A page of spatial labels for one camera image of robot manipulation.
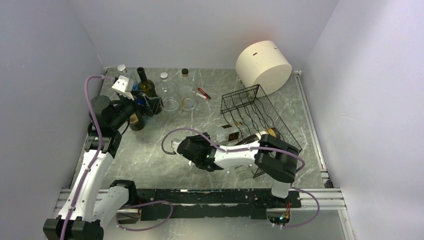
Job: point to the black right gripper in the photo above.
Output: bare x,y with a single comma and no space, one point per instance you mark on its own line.
199,138

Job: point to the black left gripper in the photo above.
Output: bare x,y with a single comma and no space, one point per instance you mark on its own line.
150,108

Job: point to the silver capped clear bottle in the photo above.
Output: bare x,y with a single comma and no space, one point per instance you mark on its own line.
167,90

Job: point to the dark wine bottle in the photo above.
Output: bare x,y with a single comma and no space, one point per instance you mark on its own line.
146,85

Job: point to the silver necked green wine bottle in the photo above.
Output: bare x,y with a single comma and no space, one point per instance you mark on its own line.
136,121

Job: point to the blue labelled clear bottle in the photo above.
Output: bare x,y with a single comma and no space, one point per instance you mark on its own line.
131,74

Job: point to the black gold capped clear bottle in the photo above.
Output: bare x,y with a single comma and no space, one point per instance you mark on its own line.
224,134

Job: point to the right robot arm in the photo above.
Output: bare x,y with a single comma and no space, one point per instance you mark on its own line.
275,157

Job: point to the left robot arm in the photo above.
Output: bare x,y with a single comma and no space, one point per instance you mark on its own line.
83,216

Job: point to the white marker pen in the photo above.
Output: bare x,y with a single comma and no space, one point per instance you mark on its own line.
201,96

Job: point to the red utility knife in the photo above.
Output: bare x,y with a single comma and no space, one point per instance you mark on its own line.
206,96

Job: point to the cream cylindrical appliance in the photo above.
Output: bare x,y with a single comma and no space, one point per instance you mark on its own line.
262,63

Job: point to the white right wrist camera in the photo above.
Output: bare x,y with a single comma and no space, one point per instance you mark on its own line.
175,144

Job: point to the black wire wine rack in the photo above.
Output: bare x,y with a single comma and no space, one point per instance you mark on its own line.
251,111

